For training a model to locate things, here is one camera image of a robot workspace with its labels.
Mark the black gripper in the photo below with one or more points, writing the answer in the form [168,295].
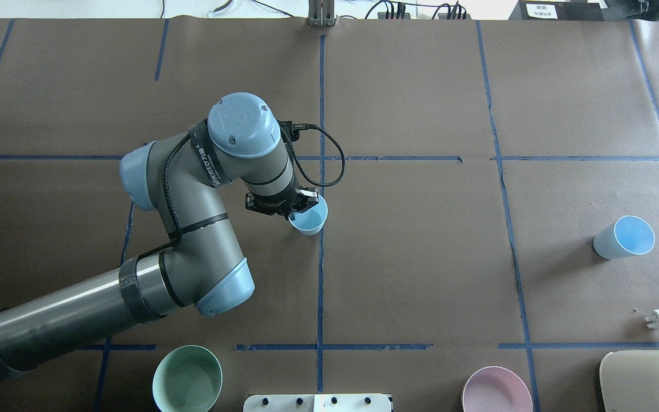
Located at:
[277,205]

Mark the light blue cup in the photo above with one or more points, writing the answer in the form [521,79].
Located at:
[626,237]
[311,221]

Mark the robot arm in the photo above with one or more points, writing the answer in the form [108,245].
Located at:
[202,263]

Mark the green bowl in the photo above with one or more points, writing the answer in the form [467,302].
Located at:
[189,378]

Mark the pink bowl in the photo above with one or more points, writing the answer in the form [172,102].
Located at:
[495,389]

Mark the black box with label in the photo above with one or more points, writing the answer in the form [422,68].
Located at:
[556,10]

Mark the aluminium frame post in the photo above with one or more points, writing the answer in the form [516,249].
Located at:
[321,13]

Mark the white pillar base plate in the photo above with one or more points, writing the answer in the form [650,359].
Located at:
[319,402]

